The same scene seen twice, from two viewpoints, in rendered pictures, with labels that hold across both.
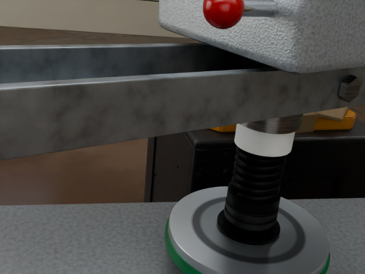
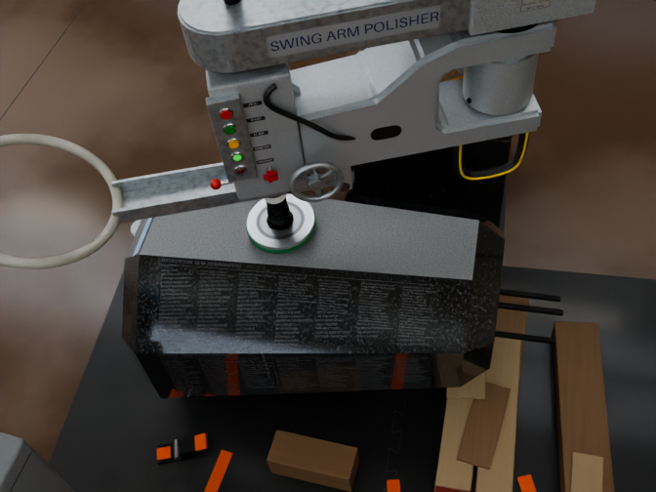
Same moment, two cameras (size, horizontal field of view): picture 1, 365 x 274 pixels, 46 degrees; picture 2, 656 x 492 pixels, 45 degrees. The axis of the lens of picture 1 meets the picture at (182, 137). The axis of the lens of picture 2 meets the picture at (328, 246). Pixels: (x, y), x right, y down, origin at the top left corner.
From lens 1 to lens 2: 2.07 m
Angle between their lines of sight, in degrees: 39
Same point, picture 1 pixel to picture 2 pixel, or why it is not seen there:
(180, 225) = (253, 214)
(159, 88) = (203, 199)
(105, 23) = not seen: outside the picture
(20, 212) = not seen: hidden behind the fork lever
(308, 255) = (292, 238)
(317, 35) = (242, 193)
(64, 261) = (213, 216)
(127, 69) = (212, 172)
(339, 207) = (359, 210)
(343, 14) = (251, 187)
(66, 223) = not seen: hidden behind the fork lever
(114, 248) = (234, 214)
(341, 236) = (341, 227)
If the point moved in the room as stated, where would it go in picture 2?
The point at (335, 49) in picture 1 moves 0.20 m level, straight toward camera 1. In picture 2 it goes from (253, 194) to (197, 238)
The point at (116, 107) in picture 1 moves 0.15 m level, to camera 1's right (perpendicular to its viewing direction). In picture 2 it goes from (191, 204) to (236, 220)
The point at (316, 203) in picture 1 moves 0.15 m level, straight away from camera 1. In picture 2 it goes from (348, 205) to (382, 180)
